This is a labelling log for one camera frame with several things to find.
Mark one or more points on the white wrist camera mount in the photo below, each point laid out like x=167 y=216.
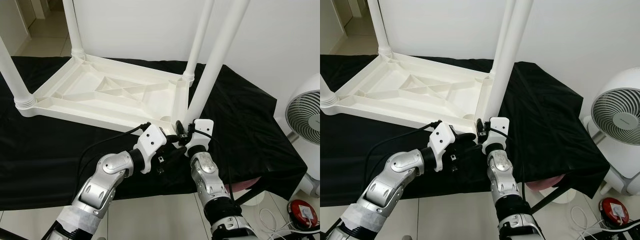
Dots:
x=499 y=127
x=149 y=142
x=442 y=141
x=202 y=130

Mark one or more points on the pink object under table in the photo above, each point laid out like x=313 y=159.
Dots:
x=242 y=183
x=545 y=181

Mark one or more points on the white plastic children tabletop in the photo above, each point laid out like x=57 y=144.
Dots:
x=100 y=90
x=400 y=90

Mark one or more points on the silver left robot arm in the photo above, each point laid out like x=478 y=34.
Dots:
x=105 y=175
x=395 y=175

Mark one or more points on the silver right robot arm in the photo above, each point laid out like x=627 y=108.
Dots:
x=207 y=180
x=505 y=180

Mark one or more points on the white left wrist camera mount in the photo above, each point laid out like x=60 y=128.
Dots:
x=442 y=141
x=149 y=142

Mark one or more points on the grey left robot foot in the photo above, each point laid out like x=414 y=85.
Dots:
x=406 y=237

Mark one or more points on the black table cloth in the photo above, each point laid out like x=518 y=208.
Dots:
x=240 y=115
x=550 y=110

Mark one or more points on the red round floor device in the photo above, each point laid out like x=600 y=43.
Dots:
x=303 y=212
x=614 y=210

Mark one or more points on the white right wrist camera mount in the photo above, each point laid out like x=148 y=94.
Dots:
x=499 y=127
x=202 y=130

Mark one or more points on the white round fan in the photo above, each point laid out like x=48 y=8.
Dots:
x=617 y=112
x=305 y=115

